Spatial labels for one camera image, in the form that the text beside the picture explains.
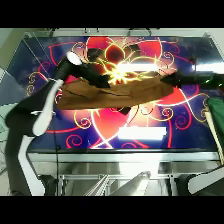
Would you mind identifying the green garment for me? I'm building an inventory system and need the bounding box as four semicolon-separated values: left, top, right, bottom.
204;95;224;148

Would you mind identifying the brown shirt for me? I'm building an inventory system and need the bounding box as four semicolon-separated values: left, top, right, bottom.
57;75;177;111

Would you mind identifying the silver frame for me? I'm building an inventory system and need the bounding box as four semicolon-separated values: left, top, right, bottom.
25;151;224;197

